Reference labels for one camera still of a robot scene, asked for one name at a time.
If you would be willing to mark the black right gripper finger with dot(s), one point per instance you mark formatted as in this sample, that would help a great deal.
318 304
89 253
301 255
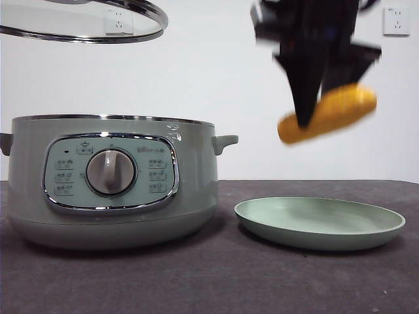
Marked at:
350 65
306 85

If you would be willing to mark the yellow corn cob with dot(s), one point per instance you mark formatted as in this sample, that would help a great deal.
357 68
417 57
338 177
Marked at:
340 111

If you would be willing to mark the glass steamer lid green knob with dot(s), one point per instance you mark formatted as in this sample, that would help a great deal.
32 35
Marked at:
49 19

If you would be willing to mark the pale green round plate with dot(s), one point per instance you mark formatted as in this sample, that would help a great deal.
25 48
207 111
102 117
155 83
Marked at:
320 225

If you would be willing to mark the pale green electric steamer pot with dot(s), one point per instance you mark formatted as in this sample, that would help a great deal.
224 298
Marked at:
196 196

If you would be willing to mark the white wall socket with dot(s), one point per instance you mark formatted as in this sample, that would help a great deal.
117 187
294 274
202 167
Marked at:
396 21
119 23

